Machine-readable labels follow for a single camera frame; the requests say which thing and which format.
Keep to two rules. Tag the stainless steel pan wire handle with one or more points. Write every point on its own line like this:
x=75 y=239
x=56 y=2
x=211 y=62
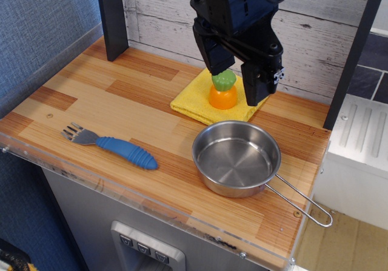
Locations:
x=237 y=159

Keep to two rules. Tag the silver dispenser button panel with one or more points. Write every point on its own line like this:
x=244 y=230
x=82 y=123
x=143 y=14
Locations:
x=139 y=251

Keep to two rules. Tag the dark left frame post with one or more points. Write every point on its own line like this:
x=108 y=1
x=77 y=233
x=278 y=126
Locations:
x=114 y=27

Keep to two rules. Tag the orange toy carrot green top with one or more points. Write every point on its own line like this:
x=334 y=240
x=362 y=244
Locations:
x=223 y=90

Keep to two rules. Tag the clear acrylic table edge guard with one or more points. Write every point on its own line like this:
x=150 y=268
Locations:
x=90 y=203

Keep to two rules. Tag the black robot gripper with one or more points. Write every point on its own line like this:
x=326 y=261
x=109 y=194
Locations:
x=228 y=29

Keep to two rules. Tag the yellow black object floor corner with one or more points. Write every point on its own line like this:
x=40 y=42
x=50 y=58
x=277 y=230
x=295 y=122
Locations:
x=12 y=262

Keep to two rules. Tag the white ribbed side unit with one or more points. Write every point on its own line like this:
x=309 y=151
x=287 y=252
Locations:
x=353 y=177

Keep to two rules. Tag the blue handled metal fork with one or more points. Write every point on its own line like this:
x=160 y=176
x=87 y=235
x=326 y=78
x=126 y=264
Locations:
x=131 y=152

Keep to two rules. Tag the dark frame post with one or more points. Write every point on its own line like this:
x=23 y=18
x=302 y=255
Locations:
x=114 y=27
x=359 y=41

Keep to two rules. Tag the yellow folded towel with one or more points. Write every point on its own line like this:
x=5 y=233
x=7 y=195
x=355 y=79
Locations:
x=200 y=101

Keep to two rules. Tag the dark right frame post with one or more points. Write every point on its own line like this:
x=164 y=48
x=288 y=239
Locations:
x=359 y=41

